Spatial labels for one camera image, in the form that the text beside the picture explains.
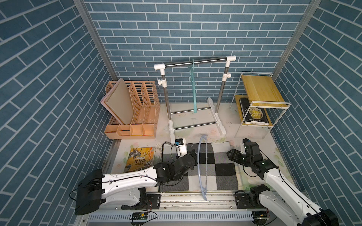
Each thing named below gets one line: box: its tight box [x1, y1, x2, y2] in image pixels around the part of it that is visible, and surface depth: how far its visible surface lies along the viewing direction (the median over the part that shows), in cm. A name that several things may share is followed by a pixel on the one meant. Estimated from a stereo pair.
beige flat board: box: [100, 78, 135, 126], surface depth 98 cm
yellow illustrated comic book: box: [123, 146, 155, 174], surface depth 91 cm
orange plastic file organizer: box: [104, 80, 161, 140], surface depth 101 cm
